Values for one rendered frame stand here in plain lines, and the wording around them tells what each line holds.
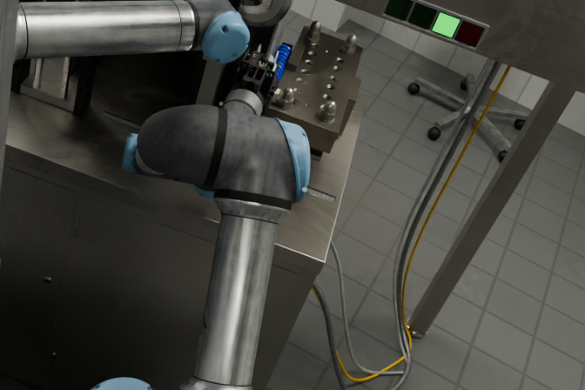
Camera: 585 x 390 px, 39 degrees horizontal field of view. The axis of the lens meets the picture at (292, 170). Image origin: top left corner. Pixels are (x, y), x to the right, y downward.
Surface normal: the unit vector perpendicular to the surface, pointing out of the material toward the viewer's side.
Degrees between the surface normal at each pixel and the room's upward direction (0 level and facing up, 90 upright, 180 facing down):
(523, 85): 90
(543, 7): 90
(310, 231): 0
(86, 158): 0
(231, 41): 90
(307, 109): 0
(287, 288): 90
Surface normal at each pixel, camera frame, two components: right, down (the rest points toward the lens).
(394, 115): 0.28, -0.74
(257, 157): 0.18, -0.02
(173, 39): 0.48, 0.59
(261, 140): 0.27, -0.32
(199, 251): -0.20, 0.58
